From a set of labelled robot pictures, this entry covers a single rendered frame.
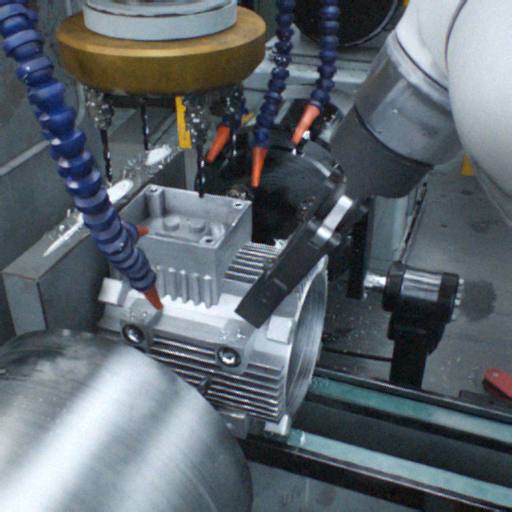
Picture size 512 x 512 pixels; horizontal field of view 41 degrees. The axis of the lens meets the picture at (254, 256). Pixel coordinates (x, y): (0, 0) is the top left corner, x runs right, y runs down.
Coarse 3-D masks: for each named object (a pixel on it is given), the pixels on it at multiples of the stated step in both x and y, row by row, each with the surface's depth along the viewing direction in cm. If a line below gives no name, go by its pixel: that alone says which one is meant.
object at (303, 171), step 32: (288, 96) 93; (288, 128) 84; (320, 128) 85; (224, 160) 89; (288, 160) 85; (320, 160) 84; (224, 192) 91; (256, 192) 89; (288, 192) 88; (256, 224) 92; (288, 224) 90
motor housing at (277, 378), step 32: (256, 256) 70; (224, 288) 67; (320, 288) 77; (160, 320) 67; (192, 320) 67; (224, 320) 67; (320, 320) 79; (160, 352) 68; (192, 352) 67; (256, 352) 65; (288, 352) 65; (192, 384) 68; (224, 384) 67; (256, 384) 65; (288, 384) 77; (256, 416) 68
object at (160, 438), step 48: (48, 336) 50; (96, 336) 50; (0, 384) 46; (48, 384) 45; (96, 384) 46; (144, 384) 47; (0, 432) 42; (48, 432) 42; (96, 432) 43; (144, 432) 45; (192, 432) 47; (0, 480) 39; (48, 480) 40; (96, 480) 41; (144, 480) 43; (192, 480) 45; (240, 480) 50
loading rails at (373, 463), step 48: (336, 384) 81; (384, 384) 79; (336, 432) 82; (384, 432) 79; (432, 432) 76; (480, 432) 75; (288, 480) 73; (336, 480) 71; (384, 480) 68; (432, 480) 69; (480, 480) 69
